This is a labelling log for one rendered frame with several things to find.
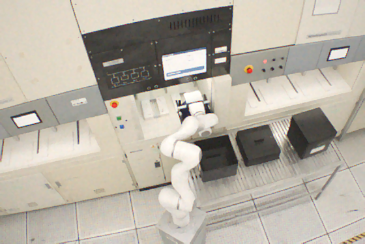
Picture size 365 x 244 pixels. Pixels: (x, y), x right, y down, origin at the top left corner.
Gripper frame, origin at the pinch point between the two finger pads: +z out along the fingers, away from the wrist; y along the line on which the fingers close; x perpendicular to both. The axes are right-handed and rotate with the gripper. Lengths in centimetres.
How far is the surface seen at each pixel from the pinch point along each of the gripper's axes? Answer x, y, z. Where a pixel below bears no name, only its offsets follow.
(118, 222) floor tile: -125, -87, -27
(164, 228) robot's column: -49, -41, -70
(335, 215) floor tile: -124, 127, -83
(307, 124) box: -23, 84, -30
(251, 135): -38, 43, -17
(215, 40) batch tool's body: 48, 16, 2
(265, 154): -38, 47, -37
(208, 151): -48, 8, -16
